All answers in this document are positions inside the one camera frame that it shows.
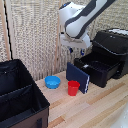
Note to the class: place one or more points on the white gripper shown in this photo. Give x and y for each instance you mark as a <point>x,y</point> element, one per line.
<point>76,40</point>

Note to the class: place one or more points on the blue plastic bowl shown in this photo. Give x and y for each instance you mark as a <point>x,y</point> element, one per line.
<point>52,82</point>

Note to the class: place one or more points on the black fabric storage box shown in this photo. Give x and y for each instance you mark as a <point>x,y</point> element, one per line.
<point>20,96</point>

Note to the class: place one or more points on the dark blue book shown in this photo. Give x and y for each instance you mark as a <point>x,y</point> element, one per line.
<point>77,76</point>

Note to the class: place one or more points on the black air fryer body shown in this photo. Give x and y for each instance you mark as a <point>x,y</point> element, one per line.
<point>113,43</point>

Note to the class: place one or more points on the red plastic cup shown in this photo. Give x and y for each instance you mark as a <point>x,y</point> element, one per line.
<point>73,88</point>

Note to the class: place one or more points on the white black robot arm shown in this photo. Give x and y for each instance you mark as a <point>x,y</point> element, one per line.
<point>81,16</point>

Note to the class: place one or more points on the beige woven folding screen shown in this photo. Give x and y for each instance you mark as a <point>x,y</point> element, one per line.
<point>30,30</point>

